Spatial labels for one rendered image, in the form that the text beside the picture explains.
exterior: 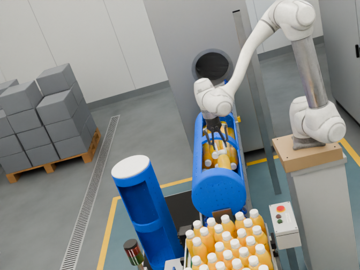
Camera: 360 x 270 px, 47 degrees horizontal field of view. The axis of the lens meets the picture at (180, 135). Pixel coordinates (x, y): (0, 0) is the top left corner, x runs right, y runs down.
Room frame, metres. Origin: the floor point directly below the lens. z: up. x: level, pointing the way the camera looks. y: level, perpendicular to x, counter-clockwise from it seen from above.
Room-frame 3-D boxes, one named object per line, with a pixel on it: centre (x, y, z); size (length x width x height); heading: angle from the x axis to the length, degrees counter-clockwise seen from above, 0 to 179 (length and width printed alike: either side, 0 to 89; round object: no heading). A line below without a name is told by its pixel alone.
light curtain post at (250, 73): (3.15, -0.69, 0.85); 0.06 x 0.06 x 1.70; 79
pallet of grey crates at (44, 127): (5.56, 1.78, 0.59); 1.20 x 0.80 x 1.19; 83
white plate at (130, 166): (2.58, 0.40, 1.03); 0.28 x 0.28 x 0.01
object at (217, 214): (1.75, -0.08, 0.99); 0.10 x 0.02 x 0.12; 79
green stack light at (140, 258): (1.45, 0.35, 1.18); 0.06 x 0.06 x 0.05
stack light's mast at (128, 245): (1.45, 0.35, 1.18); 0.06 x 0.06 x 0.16
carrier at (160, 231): (2.58, 0.40, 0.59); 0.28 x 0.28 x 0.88
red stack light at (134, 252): (1.45, 0.35, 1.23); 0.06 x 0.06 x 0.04
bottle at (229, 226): (1.63, -0.08, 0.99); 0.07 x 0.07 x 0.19
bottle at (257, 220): (1.60, -0.22, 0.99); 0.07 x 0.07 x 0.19
